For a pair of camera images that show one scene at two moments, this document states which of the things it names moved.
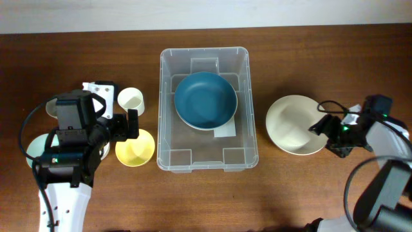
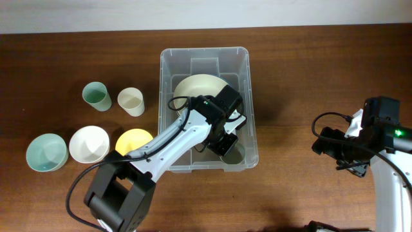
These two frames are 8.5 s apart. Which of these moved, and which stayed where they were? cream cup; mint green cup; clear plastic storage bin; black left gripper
Moved: black left gripper; mint green cup
Stayed: clear plastic storage bin; cream cup
